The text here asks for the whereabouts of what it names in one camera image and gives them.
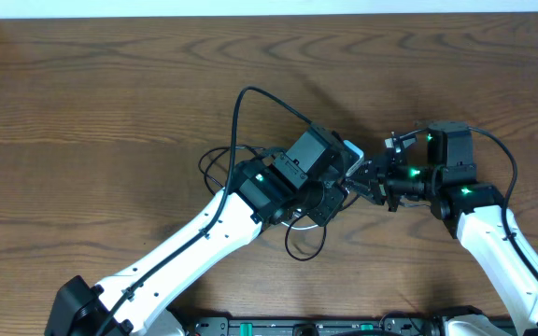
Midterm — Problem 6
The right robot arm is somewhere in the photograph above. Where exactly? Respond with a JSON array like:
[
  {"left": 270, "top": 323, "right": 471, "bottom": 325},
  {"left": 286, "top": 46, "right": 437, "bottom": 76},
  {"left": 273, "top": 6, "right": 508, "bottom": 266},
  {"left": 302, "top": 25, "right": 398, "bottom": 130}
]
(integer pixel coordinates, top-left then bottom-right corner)
[{"left": 345, "top": 121, "right": 538, "bottom": 335}]

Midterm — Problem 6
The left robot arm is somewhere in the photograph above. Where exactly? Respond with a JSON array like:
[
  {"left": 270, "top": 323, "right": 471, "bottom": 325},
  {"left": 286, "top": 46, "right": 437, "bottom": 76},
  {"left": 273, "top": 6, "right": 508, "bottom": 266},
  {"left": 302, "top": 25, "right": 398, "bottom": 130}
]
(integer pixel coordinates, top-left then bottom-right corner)
[{"left": 45, "top": 124, "right": 363, "bottom": 336}]

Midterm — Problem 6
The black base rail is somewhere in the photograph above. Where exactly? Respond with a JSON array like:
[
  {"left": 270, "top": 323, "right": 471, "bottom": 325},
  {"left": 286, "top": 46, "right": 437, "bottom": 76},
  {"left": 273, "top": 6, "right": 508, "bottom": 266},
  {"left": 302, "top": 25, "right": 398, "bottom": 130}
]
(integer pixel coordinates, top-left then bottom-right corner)
[{"left": 167, "top": 308, "right": 444, "bottom": 336}]

